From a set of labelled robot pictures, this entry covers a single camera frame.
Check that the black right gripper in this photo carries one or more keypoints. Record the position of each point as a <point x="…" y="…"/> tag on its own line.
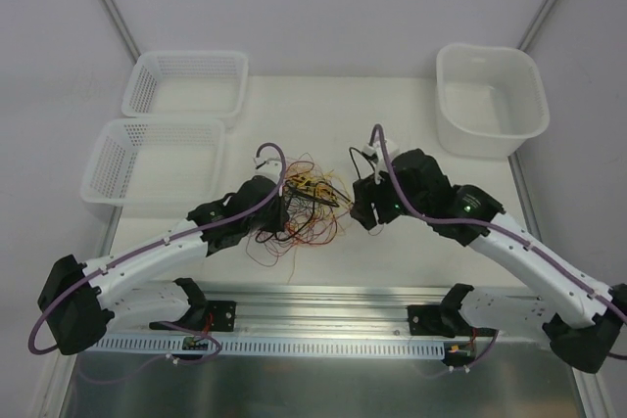
<point x="365" y="205"/>

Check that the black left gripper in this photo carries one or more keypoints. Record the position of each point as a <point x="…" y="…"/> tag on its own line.
<point x="278" y="212"/>

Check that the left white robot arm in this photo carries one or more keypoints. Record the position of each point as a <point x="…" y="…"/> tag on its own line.
<point x="83" y="301"/>

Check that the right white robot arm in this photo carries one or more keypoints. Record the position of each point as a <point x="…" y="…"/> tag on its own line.
<point x="575" y="316"/>

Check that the white perforated basket near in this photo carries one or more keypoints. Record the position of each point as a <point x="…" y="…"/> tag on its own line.
<point x="155" y="160"/>

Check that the white perforated basket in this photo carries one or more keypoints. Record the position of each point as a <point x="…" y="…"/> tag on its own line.
<point x="211" y="83"/>
<point x="155" y="160"/>

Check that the white solid tub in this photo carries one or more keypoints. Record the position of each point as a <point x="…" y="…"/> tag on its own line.
<point x="490" y="100"/>

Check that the white perforated basket far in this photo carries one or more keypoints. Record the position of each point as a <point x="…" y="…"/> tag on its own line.
<point x="211" y="83"/>

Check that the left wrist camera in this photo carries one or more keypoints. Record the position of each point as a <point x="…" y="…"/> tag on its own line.
<point x="272" y="169"/>

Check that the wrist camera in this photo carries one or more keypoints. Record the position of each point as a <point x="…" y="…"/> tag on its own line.
<point x="272" y="169"/>
<point x="375" y="155"/>

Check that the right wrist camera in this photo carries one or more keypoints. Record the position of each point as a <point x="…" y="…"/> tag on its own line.
<point x="375" y="155"/>

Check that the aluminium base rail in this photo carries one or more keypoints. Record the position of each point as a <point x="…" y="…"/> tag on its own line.
<point x="287" y="311"/>

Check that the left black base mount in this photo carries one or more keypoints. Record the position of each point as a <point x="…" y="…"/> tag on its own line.
<point x="213" y="316"/>

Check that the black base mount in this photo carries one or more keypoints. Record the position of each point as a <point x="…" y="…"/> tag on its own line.
<point x="434" y="320"/>
<point x="213" y="316"/>

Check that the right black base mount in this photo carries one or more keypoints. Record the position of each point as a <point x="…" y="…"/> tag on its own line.
<point x="434" y="320"/>

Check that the white slotted cable duct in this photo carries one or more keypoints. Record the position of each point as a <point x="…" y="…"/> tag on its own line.
<point x="267" y="346"/>

